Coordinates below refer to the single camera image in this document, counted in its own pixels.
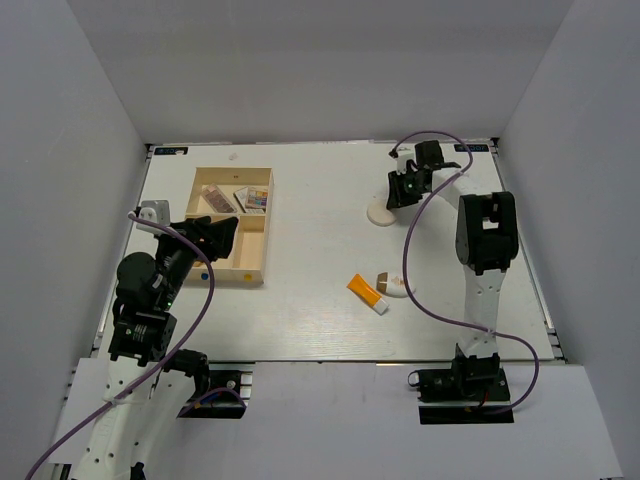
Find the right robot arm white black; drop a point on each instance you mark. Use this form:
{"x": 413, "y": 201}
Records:
{"x": 486, "y": 242}

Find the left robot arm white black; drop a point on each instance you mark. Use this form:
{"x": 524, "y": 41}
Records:
{"x": 150, "y": 376}

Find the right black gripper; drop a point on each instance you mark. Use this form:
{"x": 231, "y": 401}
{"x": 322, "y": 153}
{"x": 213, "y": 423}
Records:
{"x": 396, "y": 196}

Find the wooden organizer tray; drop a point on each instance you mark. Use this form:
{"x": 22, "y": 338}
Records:
{"x": 246, "y": 264}

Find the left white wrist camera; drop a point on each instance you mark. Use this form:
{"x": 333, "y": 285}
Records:
{"x": 154, "y": 211}

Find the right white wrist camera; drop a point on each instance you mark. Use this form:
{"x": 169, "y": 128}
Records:
{"x": 404, "y": 159}

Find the orange cream tube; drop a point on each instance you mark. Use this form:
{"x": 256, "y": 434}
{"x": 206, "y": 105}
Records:
{"x": 368, "y": 294}

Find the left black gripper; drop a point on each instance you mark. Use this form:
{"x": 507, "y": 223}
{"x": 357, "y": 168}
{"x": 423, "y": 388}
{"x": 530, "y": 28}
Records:
{"x": 218, "y": 234}

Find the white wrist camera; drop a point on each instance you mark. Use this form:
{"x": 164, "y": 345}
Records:
{"x": 154, "y": 211}
{"x": 404, "y": 159}

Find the white oval sunscreen bottle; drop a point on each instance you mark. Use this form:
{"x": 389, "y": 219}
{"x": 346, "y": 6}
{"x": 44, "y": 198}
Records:
{"x": 393, "y": 285}

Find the round cream powder puff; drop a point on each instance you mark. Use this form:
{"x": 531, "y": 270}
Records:
{"x": 379, "y": 215}

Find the colourful small eyeshadow palette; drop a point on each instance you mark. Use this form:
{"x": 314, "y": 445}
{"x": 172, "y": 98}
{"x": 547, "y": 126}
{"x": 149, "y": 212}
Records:
{"x": 253, "y": 200}

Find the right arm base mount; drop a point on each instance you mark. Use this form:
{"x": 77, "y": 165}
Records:
{"x": 472, "y": 391}

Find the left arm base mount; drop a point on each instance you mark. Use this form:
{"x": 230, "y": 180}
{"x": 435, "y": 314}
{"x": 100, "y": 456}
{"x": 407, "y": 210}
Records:
{"x": 215, "y": 392}

